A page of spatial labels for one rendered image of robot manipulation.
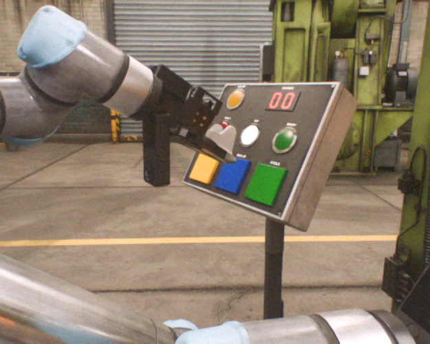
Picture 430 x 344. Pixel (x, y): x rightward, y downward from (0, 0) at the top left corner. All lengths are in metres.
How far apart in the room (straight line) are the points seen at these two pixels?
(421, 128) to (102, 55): 0.60
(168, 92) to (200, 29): 7.70
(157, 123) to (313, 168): 0.31
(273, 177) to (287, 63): 4.53
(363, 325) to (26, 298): 0.25
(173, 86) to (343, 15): 4.83
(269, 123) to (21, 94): 0.48
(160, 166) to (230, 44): 7.72
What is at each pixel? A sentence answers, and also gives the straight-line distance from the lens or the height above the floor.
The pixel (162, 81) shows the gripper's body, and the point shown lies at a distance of 0.54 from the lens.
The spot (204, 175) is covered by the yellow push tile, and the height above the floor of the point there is 0.99.
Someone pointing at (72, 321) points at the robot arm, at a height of 1.01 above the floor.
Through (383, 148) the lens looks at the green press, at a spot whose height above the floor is 0.33.
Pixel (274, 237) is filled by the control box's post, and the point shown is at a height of 0.84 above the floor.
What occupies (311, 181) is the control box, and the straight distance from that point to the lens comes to 0.71.
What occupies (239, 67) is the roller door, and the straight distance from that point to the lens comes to 8.22.
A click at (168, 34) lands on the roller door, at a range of 8.25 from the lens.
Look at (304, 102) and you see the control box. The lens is 0.76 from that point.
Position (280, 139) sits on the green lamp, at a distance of 0.74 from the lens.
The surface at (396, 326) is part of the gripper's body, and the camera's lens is 0.32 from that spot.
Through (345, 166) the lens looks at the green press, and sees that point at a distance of 5.34.
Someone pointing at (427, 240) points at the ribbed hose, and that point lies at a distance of 0.80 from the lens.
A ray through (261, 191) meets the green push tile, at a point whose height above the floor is 1.00.
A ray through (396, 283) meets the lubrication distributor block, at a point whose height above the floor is 0.80.
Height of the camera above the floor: 1.19
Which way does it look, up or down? 13 degrees down
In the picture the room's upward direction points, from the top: straight up
